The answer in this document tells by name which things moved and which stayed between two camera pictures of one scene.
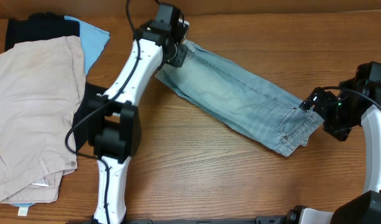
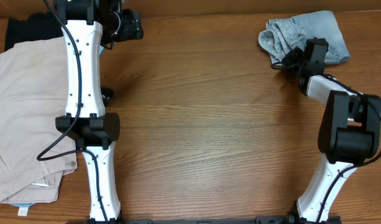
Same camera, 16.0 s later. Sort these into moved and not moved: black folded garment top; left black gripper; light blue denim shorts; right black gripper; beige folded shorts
Moved: light blue denim shorts; left black gripper; right black gripper
Not moved: beige folded shorts; black folded garment top
